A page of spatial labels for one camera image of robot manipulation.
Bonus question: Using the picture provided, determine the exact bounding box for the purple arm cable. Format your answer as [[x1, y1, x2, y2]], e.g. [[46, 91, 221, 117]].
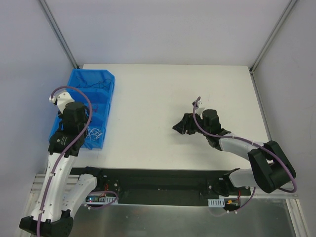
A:
[[37, 85, 119, 237], [193, 96, 298, 217]]

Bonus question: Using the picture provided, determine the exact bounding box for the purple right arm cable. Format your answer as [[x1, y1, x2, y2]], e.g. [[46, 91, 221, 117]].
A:
[[193, 96, 298, 217]]

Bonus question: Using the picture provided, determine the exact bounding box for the aluminium frame post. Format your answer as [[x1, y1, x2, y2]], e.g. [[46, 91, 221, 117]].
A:
[[38, 0, 79, 69], [249, 0, 299, 75]]

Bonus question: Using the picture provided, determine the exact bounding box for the blue plastic bin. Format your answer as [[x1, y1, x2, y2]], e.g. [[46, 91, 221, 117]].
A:
[[48, 69, 115, 155]]

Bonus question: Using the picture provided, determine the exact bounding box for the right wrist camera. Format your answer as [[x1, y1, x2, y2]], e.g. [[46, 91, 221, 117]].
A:
[[192, 100, 205, 110]]

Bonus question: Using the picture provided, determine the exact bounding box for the left white cable duct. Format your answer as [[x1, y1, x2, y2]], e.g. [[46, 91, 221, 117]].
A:
[[85, 195, 119, 205]]

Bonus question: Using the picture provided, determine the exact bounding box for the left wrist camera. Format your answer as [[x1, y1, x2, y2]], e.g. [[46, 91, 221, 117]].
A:
[[49, 91, 74, 113]]

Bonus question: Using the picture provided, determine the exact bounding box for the right aluminium frame post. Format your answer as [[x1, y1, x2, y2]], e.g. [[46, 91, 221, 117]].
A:
[[249, 0, 299, 75]]

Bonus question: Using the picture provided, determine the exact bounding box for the left aluminium frame post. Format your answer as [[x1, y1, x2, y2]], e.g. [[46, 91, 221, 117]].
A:
[[38, 0, 79, 69]]

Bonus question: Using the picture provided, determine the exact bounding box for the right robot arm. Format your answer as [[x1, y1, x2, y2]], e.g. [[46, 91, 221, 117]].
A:
[[172, 109, 297, 195]]

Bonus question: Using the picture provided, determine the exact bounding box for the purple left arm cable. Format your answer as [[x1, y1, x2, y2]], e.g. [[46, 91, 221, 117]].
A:
[[37, 85, 119, 237]]

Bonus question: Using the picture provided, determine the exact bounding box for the right white cable duct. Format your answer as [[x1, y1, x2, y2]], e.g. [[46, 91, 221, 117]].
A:
[[207, 198, 225, 208]]

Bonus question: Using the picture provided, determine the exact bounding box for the white cable duct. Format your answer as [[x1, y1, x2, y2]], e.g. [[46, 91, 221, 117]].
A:
[[207, 198, 225, 208], [85, 195, 119, 205]]

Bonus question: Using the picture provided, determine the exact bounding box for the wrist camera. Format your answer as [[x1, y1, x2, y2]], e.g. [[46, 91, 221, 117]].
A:
[[192, 100, 205, 110], [49, 91, 74, 113]]

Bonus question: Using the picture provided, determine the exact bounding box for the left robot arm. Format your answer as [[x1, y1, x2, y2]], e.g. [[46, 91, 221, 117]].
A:
[[19, 101, 105, 237]]

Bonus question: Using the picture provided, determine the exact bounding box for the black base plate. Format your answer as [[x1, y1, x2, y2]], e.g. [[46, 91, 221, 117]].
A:
[[71, 166, 250, 206]]

